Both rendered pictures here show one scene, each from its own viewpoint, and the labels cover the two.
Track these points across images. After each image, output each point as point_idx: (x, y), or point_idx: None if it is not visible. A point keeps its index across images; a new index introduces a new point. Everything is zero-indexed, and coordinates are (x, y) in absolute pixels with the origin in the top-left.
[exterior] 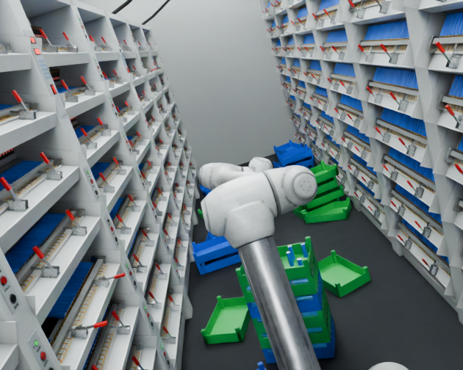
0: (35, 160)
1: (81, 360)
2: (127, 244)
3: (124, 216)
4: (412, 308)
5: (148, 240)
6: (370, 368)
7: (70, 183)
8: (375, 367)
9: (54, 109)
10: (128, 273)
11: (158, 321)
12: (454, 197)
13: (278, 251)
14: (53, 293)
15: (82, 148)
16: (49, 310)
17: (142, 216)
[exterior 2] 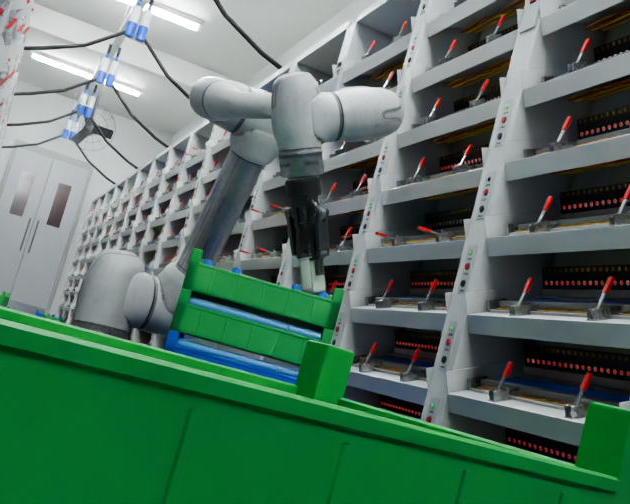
0: None
1: (379, 252)
2: (500, 236)
3: (596, 222)
4: None
5: (603, 307)
6: (135, 257)
7: (481, 115)
8: (131, 252)
9: (519, 24)
10: (465, 263)
11: (447, 371)
12: None
13: (224, 162)
14: (397, 191)
15: (525, 73)
16: (394, 201)
17: (614, 243)
